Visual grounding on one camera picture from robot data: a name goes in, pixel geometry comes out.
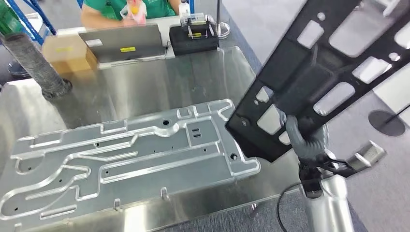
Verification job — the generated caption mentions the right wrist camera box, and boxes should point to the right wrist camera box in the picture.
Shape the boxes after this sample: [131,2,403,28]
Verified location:
[322,140,387,178]

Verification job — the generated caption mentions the cardboard box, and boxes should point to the cardboard box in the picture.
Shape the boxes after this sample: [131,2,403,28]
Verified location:
[42,33,98,75]

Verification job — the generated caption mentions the black carry case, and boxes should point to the black carry case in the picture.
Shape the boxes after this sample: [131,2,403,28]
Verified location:
[169,24,220,56]

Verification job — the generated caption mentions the blue metal shelf rack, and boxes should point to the blue metal shelf rack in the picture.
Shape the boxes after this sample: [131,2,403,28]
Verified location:
[4,0,58,45]

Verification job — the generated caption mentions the white plastic bottle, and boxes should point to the white plastic bottle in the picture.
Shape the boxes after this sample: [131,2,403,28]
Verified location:
[178,0,192,18]

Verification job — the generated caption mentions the person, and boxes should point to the person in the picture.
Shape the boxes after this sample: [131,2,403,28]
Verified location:
[80,0,182,29]

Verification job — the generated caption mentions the aluminium fixture plate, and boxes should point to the aluminium fixture plate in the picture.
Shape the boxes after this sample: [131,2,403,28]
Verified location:
[0,98,262,221]

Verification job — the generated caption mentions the drink cup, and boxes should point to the drink cup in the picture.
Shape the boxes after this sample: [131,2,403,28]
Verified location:
[120,0,148,25]

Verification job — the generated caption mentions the black camera cable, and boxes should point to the black camera cable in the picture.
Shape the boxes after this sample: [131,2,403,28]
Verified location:
[276,182,303,232]

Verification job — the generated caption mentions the black round stand base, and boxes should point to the black round stand base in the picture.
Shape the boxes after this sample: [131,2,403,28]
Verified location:
[368,104,410,137]

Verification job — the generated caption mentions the steel stanchion pole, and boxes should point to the steel stanchion pole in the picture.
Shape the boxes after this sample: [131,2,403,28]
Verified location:
[215,0,231,40]
[8,59,32,77]

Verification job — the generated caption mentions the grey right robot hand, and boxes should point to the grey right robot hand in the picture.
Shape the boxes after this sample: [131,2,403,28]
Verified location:
[285,115,307,152]

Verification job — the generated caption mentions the white board panel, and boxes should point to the white board panel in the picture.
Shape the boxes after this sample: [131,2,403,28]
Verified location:
[373,62,410,127]

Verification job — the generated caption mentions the black plastic frame part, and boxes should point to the black plastic frame part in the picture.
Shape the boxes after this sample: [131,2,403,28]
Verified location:
[225,0,410,163]

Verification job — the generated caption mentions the grey laptop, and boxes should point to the grey laptop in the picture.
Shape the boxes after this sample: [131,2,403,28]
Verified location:
[78,24,168,65]

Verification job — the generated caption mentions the steel workbench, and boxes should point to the steel workbench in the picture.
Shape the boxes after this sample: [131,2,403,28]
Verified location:
[0,46,302,232]

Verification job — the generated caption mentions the black ribbed duct hose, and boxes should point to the black ribbed duct hose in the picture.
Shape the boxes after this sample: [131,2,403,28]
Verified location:
[1,32,73,101]

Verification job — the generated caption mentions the green plastic crate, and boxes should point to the green plastic crate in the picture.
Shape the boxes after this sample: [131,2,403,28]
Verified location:
[0,0,25,36]

